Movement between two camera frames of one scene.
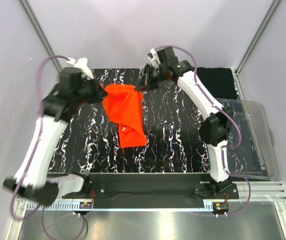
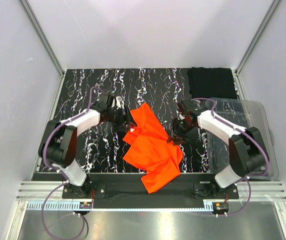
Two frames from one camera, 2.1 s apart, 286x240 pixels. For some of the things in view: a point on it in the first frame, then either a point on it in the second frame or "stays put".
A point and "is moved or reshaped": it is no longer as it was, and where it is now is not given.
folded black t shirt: [219, 81] stays put
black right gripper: [148, 83] to [180, 140]
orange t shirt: [124, 105] is moved or reshaped
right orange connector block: [221, 205] stays put
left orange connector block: [85, 205] stays put
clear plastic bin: [255, 157] stays put
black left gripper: [100, 93] to [123, 120]
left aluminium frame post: [36, 25] stays put
